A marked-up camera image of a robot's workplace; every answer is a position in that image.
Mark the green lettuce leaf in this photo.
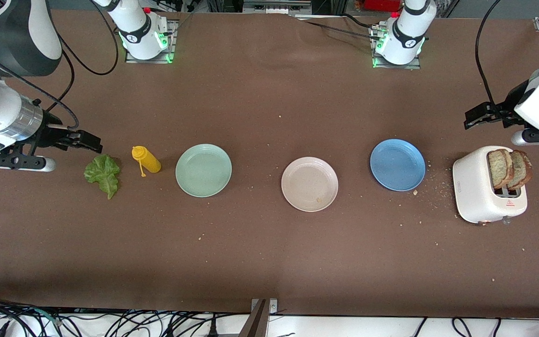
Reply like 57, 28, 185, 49
84, 154, 121, 200

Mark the brown-crust bread slice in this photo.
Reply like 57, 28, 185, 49
488, 149, 514, 189
508, 150, 532, 190

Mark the yellow squeeze sauce bottle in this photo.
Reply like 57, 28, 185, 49
132, 146, 162, 177

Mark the blue round plate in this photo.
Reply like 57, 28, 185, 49
370, 139, 426, 191

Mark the green round plate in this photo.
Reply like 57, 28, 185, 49
176, 144, 232, 198

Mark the beige round plate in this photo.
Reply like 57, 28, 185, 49
281, 157, 339, 212

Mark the white two-slot toaster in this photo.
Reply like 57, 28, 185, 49
453, 146, 528, 226

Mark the red box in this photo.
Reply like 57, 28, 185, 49
363, 0, 402, 12

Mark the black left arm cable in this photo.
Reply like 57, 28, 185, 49
475, 0, 504, 106

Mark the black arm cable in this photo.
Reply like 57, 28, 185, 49
475, 0, 504, 106
0, 0, 120, 129

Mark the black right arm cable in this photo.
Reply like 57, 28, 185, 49
0, 0, 120, 129

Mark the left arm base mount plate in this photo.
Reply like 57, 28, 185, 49
370, 26, 422, 70

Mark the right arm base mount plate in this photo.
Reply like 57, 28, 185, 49
124, 20, 177, 64

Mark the black base power cable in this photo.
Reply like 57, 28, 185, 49
293, 13, 384, 40

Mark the grey aluminium rail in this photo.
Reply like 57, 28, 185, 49
244, 0, 312, 15

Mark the aluminium camera post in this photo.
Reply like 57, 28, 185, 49
238, 299, 278, 337

